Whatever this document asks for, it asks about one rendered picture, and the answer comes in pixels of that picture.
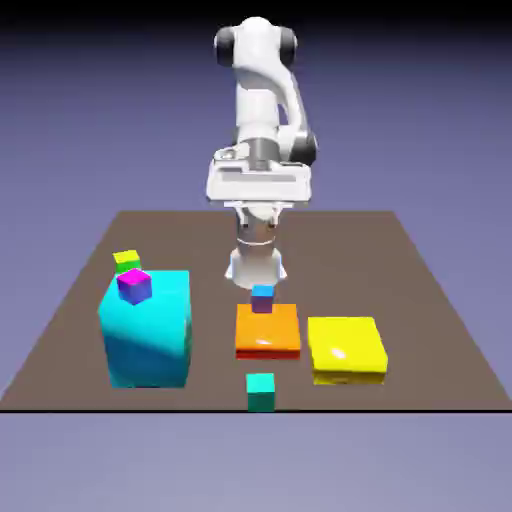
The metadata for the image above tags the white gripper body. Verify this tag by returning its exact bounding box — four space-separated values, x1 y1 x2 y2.
205 158 314 210

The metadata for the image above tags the small blue cube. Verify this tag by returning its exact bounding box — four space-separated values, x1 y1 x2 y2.
250 284 276 315

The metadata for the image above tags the small yellow cube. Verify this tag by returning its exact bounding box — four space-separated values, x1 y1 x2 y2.
112 249 142 276

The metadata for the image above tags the small magenta cube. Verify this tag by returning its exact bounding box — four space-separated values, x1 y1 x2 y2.
116 267 154 306

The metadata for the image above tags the small teal cube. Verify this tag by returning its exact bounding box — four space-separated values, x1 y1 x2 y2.
245 372 276 413

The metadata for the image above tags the large orange box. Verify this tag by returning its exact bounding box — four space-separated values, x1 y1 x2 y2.
234 303 302 361

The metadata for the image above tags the large yellow box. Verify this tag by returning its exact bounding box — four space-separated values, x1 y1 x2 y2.
306 316 390 386

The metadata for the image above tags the large cyan box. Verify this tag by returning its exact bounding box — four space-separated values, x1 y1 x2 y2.
97 269 193 390

